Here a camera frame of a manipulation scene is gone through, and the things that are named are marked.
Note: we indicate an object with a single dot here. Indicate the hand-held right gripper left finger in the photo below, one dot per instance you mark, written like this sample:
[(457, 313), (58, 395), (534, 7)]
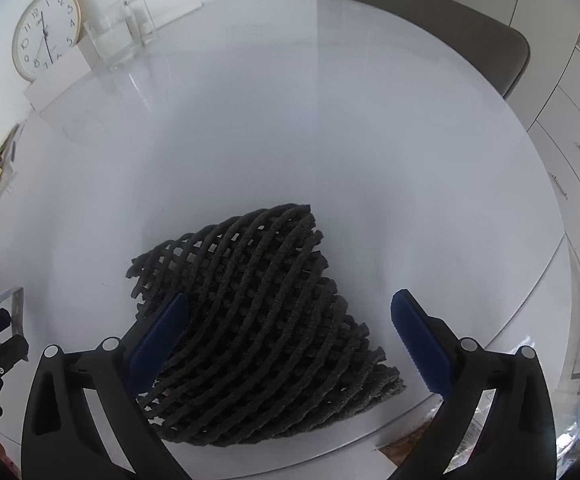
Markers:
[(157, 345)]

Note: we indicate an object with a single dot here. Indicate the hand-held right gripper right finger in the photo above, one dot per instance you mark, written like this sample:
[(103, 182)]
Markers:
[(419, 345)]

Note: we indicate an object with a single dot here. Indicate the white card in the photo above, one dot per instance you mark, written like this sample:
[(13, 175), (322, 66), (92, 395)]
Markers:
[(55, 87)]

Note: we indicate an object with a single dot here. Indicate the dark pen cap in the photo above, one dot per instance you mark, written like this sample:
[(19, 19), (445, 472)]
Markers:
[(13, 151)]

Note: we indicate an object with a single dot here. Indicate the beige drawer unit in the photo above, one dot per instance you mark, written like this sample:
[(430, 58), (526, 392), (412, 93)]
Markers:
[(569, 150)]

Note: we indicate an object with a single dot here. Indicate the clear glass pitcher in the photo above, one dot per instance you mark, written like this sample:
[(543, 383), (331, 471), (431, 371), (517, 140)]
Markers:
[(117, 35)]

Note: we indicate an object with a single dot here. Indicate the grey upholstered chair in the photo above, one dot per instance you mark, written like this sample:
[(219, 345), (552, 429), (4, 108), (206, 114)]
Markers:
[(444, 25)]

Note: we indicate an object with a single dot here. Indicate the round white wall clock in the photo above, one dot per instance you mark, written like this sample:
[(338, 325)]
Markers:
[(45, 35)]

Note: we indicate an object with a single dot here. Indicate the black foam net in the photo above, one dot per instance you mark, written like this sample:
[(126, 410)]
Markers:
[(270, 320)]

